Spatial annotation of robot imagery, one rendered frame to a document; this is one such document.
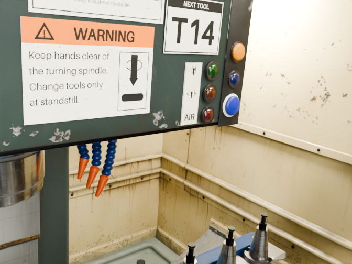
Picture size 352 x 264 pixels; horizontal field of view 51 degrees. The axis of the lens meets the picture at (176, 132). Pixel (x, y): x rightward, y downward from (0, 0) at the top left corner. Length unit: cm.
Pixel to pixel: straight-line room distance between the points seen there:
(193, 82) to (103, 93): 14
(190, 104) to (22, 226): 81
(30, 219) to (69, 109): 81
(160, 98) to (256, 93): 98
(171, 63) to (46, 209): 87
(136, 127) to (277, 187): 103
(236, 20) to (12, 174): 38
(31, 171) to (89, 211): 123
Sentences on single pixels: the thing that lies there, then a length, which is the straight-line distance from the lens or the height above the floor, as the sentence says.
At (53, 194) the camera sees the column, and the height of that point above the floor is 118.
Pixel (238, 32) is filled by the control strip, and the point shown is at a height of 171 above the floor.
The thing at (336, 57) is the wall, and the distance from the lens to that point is 127.
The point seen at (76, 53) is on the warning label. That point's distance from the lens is 41.
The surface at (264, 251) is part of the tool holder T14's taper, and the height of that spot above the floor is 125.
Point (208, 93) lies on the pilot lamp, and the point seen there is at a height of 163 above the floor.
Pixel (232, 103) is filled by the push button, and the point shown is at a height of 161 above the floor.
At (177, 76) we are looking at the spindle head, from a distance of 49.
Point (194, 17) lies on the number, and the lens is 50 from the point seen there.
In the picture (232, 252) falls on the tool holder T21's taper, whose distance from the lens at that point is 81.
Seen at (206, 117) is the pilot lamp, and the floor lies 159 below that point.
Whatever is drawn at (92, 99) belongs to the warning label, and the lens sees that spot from 43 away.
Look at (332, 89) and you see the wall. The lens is 128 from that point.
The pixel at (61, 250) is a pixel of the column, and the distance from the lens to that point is 136.
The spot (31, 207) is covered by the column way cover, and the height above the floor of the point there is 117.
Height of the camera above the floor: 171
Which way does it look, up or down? 15 degrees down
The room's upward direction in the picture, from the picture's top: 5 degrees clockwise
